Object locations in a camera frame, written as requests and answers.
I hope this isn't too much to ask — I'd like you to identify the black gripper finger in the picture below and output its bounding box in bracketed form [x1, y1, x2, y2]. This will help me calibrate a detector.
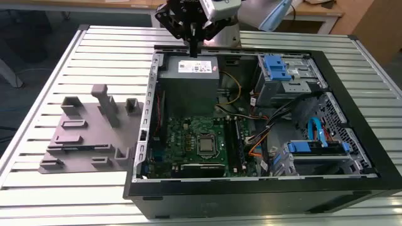
[194, 20, 227, 58]
[154, 4, 195, 57]

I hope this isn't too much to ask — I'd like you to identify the black RAM slot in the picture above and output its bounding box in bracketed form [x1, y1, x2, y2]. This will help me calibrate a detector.
[226, 117, 235, 172]

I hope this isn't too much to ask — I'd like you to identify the blue plastic disk carrier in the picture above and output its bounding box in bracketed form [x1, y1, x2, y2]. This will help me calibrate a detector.
[263, 54, 290, 81]

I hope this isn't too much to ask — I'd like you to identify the grey power supply unit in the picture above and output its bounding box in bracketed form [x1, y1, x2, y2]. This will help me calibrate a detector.
[158, 56, 220, 116]

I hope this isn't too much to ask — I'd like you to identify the metal drive cage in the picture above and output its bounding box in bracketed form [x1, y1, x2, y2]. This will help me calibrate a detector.
[254, 54, 330, 105]

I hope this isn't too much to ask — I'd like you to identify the silver CPU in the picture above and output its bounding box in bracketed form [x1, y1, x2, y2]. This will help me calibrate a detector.
[200, 138, 218, 151]

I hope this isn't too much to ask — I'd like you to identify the green motherboard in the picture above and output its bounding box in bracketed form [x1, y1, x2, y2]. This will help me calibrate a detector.
[147, 115, 263, 179]

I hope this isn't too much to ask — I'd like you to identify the brown wooden cabinet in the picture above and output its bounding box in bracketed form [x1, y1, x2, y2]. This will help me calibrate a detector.
[331, 0, 402, 65]

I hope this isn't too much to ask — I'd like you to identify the grey parts rack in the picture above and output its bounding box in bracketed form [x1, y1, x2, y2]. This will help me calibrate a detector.
[37, 83, 145, 175]

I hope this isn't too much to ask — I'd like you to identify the white furniture leg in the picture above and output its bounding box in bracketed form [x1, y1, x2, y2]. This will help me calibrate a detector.
[0, 56, 24, 88]

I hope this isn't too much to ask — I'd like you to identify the hard disk in blue carrier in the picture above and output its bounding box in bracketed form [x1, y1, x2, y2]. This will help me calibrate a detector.
[287, 140, 351, 156]

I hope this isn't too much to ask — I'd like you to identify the black graphics card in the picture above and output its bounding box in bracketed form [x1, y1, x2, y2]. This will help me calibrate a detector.
[179, 162, 227, 179]

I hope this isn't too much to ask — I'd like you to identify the grey metal disk bay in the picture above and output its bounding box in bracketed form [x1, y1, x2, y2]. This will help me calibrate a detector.
[266, 145, 373, 177]

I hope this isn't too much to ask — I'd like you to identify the black PC case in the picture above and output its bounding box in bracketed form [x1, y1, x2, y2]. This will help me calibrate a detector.
[121, 43, 402, 220]

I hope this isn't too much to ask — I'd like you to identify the white camera with black bracket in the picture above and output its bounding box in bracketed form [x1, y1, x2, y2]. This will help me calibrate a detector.
[200, 0, 243, 23]

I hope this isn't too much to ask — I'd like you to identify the wooden desk white frame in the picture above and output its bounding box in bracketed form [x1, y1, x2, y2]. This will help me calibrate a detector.
[275, 0, 346, 35]
[0, 0, 160, 28]

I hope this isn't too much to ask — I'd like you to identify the black cable bundle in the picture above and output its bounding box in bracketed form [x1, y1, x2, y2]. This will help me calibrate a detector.
[247, 91, 324, 146]

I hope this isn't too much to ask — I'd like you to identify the orange yellow red wire bundle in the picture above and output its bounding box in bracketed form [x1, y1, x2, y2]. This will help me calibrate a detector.
[247, 138, 270, 163]

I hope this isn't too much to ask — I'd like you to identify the blue SATA wire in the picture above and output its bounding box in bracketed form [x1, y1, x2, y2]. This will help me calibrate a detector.
[307, 116, 328, 148]

